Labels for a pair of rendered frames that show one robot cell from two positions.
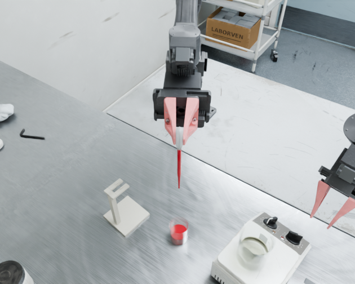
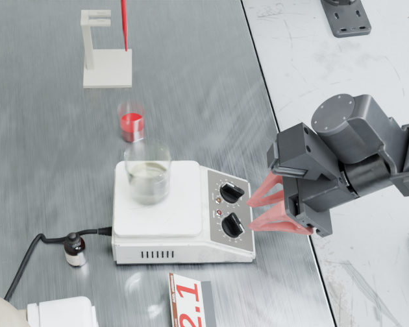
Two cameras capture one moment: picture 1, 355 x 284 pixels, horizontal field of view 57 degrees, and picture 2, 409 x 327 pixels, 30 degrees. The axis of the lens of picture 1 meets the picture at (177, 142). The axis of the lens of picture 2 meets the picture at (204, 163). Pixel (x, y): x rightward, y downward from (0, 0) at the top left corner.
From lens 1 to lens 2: 0.63 m
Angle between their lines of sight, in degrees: 28
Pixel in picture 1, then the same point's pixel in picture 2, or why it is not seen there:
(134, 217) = (111, 76)
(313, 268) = (232, 282)
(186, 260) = (114, 158)
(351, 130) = (323, 110)
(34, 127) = not seen: outside the picture
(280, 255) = (180, 215)
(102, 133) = not seen: outside the picture
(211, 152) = (288, 78)
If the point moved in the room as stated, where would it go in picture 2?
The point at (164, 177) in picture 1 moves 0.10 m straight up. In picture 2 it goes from (196, 62) to (198, 21)
